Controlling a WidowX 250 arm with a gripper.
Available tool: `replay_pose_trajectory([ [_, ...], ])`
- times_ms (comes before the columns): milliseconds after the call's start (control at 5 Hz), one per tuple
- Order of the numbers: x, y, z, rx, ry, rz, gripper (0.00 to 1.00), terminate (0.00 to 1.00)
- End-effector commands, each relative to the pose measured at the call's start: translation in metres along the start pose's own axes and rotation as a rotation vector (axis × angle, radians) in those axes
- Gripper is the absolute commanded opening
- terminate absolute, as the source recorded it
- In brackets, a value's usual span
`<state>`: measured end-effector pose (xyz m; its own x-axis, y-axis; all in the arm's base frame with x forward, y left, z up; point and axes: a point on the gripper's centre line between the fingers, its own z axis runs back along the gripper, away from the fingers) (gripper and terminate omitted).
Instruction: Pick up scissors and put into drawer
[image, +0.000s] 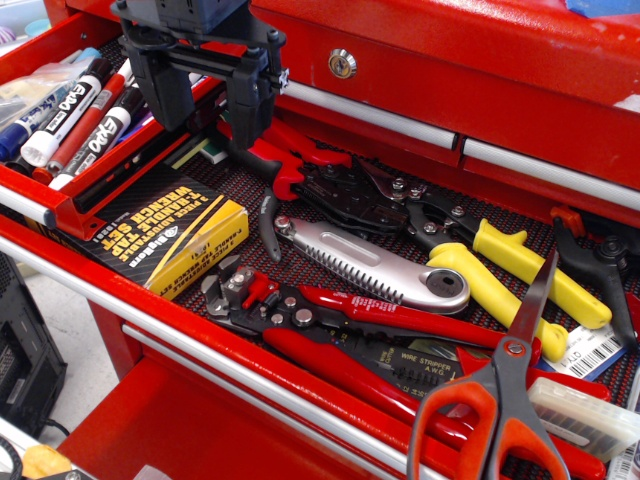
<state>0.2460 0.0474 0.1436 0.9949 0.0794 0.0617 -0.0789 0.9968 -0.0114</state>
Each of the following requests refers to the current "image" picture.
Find red metal tool chest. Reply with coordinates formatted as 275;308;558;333
1;1;639;479

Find black Expo marker lower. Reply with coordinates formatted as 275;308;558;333
48;83;144;190

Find barcode label card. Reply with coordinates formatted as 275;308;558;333
537;325;626;381

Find silver folding saw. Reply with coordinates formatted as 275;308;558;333
274;215;471;315

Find yellow handled tin snips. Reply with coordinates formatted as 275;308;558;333
357;159;614;364

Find black yellow tap wrench box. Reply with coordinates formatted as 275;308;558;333
54;164;249;300

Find blue Expo marker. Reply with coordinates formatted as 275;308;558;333
1;94;59;162

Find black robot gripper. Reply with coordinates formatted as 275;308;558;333
111;1;289;149

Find clear plastic bit case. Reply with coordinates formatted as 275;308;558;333
527;378;639;462

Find black electronic box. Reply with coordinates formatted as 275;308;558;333
1;254;67;437

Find red handled crimping tool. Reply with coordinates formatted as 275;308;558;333
217;119;407;235

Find black Expo marker upper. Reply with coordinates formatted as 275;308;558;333
20;58;114;167

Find orange black handled scissors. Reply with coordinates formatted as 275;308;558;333
407;251;570;479

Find green white eraser block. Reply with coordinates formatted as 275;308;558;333
197;139;228;165

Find flat red wire stripper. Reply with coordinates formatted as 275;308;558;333
324;329;614;480

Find black clamp tool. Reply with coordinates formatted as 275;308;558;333
550;206;639;352

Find small red upper drawer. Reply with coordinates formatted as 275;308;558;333
1;6;223;240

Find red automatic wire stripper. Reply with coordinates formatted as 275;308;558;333
201;256;503;414

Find silver drawer lock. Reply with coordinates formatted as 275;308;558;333
328;48;358;80

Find red Expo marker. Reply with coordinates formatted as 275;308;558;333
32;60;132;185

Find black expo marker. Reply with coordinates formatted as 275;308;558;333
20;58;114;167
48;83;144;190

